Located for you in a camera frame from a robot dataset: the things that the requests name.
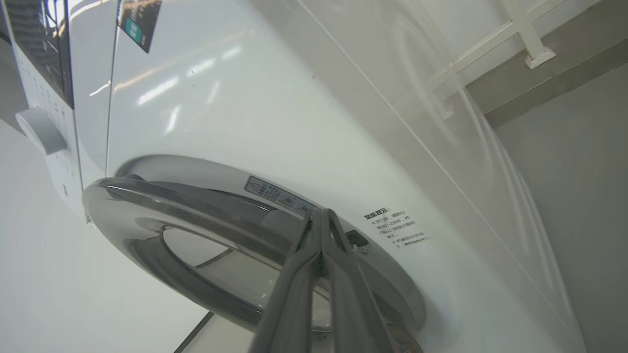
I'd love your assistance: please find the grey warning label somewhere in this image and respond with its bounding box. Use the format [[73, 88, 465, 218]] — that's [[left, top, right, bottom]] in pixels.
[[244, 176, 317, 216]]

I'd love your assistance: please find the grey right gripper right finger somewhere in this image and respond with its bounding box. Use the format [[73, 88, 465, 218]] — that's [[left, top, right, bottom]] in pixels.
[[321, 209, 395, 353]]

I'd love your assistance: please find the white metal rack frame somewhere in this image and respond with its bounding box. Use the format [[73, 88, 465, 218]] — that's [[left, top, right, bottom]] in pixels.
[[427, 0, 570, 121]]

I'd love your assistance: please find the white front-load washing machine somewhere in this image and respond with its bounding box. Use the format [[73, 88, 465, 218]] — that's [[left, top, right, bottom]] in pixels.
[[0, 0, 587, 353]]

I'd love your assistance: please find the black control display panel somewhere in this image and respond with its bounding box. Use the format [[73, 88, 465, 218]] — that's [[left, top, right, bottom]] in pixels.
[[0, 0, 74, 109]]

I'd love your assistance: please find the white round control knob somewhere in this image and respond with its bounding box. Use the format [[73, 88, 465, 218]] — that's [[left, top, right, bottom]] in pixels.
[[16, 107, 68, 156]]

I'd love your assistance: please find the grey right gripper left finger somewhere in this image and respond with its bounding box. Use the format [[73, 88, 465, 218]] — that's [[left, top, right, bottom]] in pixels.
[[248, 208, 322, 353]]

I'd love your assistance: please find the dark QR code sticker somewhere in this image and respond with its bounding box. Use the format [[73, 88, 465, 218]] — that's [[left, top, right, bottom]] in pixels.
[[117, 0, 162, 53]]

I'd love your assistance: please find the round glass washing machine door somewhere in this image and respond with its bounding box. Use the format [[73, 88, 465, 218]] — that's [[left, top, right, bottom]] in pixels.
[[82, 174, 427, 353]]

